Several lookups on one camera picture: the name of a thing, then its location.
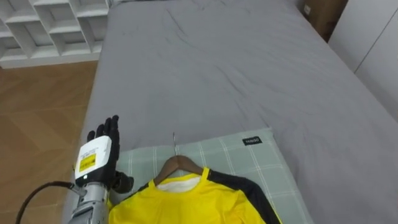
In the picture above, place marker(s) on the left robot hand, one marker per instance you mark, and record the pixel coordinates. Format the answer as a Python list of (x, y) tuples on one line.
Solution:
[(102, 161)]

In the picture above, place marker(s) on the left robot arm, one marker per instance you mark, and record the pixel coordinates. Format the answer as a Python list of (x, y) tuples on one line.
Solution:
[(90, 202)]

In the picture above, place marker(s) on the green checked pillow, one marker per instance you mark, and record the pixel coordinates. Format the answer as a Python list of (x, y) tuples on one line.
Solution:
[(248, 168)]

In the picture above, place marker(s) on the yellow and black shirt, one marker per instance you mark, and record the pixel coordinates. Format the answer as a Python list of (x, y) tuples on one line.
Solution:
[(199, 202)]

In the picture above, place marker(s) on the white shelf unit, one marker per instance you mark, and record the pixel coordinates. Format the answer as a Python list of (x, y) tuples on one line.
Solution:
[(46, 29)]

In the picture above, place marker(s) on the grey bed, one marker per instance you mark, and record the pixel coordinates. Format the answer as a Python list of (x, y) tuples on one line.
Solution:
[(217, 71)]

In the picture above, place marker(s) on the brown cardboard box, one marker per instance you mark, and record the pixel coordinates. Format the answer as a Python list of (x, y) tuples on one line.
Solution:
[(323, 15)]

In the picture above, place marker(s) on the white cabinet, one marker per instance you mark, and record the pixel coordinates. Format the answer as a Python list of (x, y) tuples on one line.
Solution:
[(370, 40)]

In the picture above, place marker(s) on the brown wooden clothes hanger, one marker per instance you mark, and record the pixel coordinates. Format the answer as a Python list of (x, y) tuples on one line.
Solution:
[(177, 165)]

